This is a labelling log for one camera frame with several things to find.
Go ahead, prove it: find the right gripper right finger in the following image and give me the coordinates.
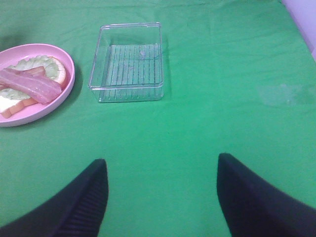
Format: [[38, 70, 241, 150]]
[[216, 153, 316, 237]]

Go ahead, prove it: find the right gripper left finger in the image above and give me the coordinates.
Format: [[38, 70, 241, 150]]
[[0, 159, 109, 237]]

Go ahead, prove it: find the toast bread slice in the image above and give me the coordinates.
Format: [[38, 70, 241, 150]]
[[0, 55, 67, 119]]

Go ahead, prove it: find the bacon strip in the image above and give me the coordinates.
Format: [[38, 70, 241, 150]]
[[0, 68, 62, 104], [21, 66, 46, 77]]

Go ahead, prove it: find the green lettuce leaf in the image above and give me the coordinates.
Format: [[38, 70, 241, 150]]
[[0, 55, 66, 103]]

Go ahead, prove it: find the green tablecloth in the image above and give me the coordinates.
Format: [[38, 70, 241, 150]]
[[0, 0, 316, 237]]

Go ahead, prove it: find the right clear plastic container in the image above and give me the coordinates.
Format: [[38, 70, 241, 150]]
[[88, 22, 163, 103]]

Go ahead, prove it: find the pink round plate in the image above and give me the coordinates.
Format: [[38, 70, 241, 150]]
[[0, 43, 75, 127]]

